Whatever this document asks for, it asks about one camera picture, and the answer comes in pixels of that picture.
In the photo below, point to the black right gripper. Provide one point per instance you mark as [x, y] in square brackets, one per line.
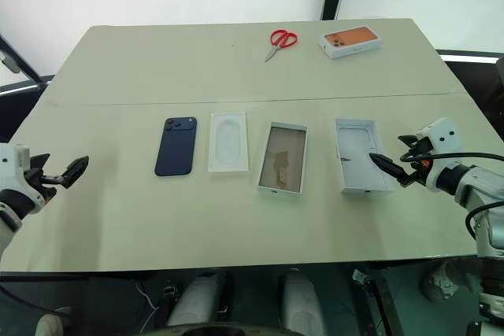
[421, 176]

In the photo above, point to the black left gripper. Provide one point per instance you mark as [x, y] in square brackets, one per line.
[43, 180]

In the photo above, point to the white phone box lid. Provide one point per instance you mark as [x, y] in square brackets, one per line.
[358, 163]

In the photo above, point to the white phone box base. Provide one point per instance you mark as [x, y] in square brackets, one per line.
[282, 155]

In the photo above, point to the dark blue smartphone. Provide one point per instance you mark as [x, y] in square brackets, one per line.
[175, 151]

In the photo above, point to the white moulded insert tray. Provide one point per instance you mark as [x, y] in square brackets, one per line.
[229, 143]

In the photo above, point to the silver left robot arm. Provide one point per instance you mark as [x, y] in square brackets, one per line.
[10, 226]

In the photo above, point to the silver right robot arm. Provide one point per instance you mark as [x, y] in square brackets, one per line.
[480, 190]

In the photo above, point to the white box with orange phone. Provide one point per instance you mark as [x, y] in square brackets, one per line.
[348, 41]

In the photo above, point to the white rounded leg cover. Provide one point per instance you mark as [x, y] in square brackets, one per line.
[197, 300]
[301, 304]

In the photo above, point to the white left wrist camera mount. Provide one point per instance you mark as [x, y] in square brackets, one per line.
[13, 159]

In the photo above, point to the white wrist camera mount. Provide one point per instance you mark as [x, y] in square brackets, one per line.
[445, 131]
[13, 159]

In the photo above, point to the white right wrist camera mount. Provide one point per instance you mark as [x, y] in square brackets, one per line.
[445, 131]

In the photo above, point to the dark metal frame bar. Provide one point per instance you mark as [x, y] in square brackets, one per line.
[27, 70]

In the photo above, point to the dark rail with light strip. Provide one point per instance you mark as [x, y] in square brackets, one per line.
[468, 56]

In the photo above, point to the black metal bracket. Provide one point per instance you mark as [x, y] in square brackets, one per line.
[384, 304]

